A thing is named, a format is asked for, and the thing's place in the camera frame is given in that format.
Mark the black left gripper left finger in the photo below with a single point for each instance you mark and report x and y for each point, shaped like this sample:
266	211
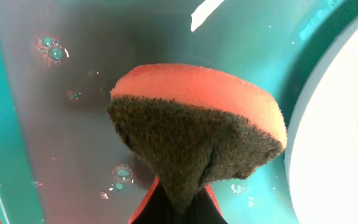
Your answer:
155	208

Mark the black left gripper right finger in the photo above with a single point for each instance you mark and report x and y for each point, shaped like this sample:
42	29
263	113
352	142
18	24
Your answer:
205	208

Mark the green and orange sponge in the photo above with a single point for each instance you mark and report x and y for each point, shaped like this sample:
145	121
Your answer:
193	126

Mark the light blue plate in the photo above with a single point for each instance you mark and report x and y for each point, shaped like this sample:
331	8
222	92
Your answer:
321	159

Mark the teal plastic tray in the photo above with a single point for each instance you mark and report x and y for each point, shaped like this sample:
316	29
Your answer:
61	160

